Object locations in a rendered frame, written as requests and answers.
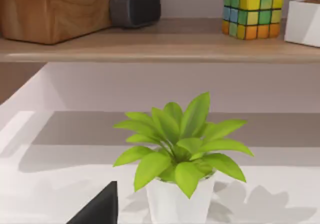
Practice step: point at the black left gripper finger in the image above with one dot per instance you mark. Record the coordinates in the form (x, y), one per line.
(102, 206)

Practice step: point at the green plant in white pot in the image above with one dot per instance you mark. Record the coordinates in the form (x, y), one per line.
(180, 159)

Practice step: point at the wooden shelf board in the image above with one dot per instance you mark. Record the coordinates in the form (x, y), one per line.
(160, 46)

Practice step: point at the dark grey speaker box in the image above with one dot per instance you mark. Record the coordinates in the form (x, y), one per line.
(136, 9)

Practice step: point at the brown wooden block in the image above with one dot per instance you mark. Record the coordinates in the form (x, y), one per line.
(52, 11)

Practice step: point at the colourful puzzle cube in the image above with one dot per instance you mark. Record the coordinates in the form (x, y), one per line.
(252, 15)

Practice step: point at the white square planter box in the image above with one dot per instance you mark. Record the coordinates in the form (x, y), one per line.
(303, 21)

